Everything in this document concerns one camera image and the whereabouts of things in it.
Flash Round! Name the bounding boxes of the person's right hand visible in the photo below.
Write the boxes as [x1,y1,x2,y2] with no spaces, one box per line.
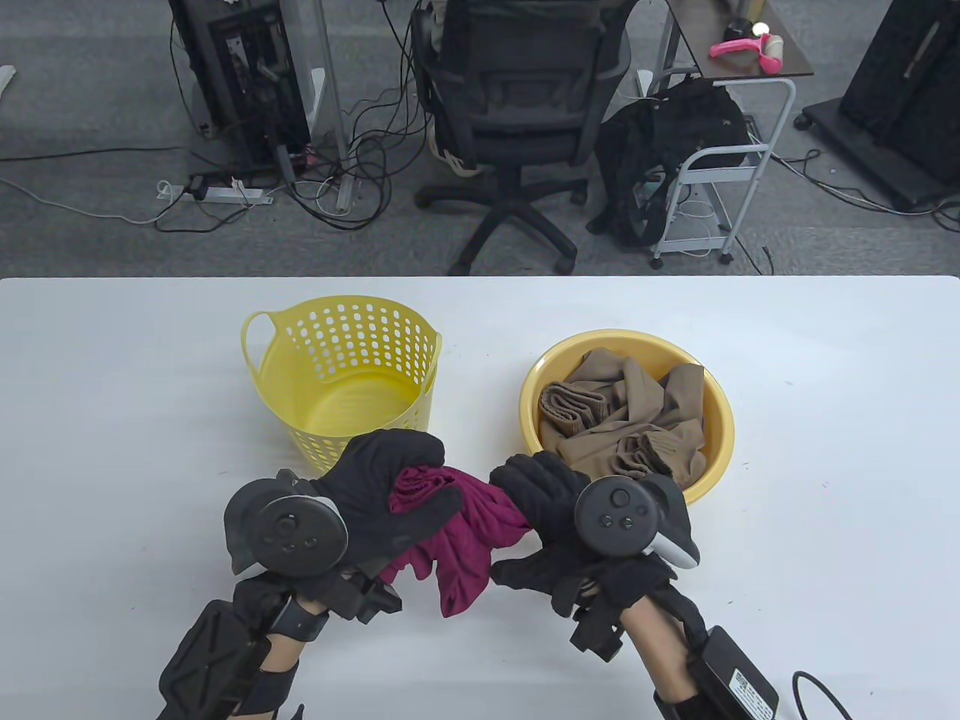
[489,450,680,620]

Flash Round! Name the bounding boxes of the person's left hand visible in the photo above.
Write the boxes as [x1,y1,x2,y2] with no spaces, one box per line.
[307,429,466,593]

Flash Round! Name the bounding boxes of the maroon shorts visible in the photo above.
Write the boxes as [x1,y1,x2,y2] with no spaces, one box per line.
[379,465,535,620]

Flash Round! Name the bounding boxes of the tan shorts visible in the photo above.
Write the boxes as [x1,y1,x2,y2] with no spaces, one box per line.
[538,347,710,481]

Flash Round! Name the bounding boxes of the black forearm brace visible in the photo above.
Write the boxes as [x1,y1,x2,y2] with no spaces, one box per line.
[156,574,301,720]

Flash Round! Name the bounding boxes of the person's left forearm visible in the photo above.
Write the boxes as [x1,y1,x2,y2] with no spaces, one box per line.
[240,592,331,720]

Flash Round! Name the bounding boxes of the person's right forearm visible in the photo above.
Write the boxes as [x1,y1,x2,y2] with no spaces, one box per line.
[622,592,713,720]

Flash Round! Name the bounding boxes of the yellow perforated plastic basket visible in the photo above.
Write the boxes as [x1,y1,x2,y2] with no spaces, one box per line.
[241,296,443,477]

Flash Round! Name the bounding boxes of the grey handheld controller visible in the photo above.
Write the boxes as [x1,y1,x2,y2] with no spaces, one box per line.
[574,472,702,569]
[223,470,350,578]

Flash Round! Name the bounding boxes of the yellow plastic basin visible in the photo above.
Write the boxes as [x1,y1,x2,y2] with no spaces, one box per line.
[519,328,736,505]

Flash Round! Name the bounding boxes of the black wrist band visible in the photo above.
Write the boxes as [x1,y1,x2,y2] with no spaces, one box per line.
[266,592,331,644]

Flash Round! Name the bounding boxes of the black braided controller tether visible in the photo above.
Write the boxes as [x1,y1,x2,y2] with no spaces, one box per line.
[652,585,710,653]

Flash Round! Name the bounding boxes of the black battery box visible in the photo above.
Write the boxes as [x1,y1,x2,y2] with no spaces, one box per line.
[688,626,781,720]

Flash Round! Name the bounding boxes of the white power strip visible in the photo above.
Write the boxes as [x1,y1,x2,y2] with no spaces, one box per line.
[156,178,275,206]

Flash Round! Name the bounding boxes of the beige bag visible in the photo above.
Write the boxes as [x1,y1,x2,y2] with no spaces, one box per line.
[429,145,482,179]

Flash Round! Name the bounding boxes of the grey metal desk leg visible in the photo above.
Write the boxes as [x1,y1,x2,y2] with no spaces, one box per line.
[311,0,356,213]

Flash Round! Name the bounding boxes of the black office chair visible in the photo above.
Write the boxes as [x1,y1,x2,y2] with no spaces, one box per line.
[411,0,635,277]

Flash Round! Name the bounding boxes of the black backpack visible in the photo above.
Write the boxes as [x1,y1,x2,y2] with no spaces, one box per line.
[586,75,752,248]

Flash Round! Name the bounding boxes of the black computer tower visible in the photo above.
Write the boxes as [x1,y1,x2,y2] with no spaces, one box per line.
[166,0,313,177]

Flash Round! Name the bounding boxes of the white cart with brown top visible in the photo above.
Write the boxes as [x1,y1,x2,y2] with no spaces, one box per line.
[646,0,815,269]

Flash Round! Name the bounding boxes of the pink handheld tool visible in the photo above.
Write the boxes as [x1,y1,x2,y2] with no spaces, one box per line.
[709,35,785,74]

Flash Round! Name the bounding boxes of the black wheeled cabinet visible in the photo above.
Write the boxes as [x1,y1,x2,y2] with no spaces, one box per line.
[795,0,960,215]

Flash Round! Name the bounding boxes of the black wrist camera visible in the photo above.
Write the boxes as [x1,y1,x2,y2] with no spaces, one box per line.
[568,600,625,662]
[341,566,404,625]

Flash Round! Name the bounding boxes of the black forearm strap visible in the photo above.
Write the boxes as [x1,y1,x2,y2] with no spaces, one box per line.
[652,690,713,720]

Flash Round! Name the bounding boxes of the black cable tangle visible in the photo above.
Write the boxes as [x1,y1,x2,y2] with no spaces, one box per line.
[154,0,436,235]

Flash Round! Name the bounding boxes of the black battery box cable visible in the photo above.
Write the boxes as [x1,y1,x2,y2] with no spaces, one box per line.
[791,670,852,720]

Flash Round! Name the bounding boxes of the white floor cable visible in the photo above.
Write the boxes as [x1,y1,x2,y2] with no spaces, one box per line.
[0,176,162,226]

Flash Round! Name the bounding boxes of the black floor cables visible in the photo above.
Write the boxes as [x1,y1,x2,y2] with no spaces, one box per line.
[772,146,960,235]

